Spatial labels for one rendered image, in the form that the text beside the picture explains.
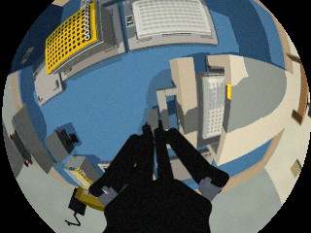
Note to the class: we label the blue open-top bin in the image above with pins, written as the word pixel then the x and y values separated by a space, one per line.
pixel 33 43

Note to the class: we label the blue bench mat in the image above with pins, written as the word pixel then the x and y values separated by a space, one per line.
pixel 109 101

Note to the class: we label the yellow open-top bin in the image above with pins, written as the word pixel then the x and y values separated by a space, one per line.
pixel 88 199

